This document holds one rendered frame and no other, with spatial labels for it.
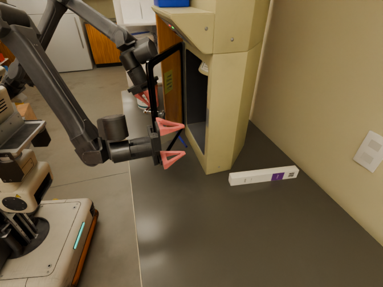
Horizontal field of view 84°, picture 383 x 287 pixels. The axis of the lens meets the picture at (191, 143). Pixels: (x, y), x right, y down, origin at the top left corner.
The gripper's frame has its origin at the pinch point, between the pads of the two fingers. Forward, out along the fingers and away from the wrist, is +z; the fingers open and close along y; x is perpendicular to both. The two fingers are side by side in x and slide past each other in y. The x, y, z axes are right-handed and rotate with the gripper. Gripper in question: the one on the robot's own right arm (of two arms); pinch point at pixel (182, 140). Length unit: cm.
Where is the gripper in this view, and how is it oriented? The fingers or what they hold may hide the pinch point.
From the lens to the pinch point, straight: 62.2
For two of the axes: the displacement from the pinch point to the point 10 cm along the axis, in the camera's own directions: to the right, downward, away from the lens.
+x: -3.0, -5.6, 7.7
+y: -0.1, -8.1, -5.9
